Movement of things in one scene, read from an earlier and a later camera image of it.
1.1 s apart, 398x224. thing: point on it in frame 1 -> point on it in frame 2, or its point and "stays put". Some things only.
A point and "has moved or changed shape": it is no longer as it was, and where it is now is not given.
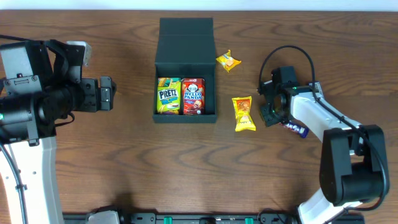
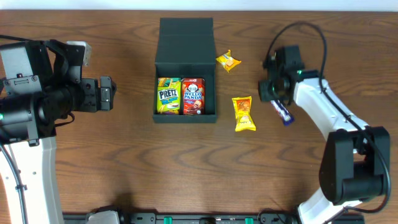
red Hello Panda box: x=193 y=96 stays put
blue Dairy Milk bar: x=296 y=128 has moved or changed shape
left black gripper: x=90 y=95 stays put
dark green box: x=186 y=50 stays put
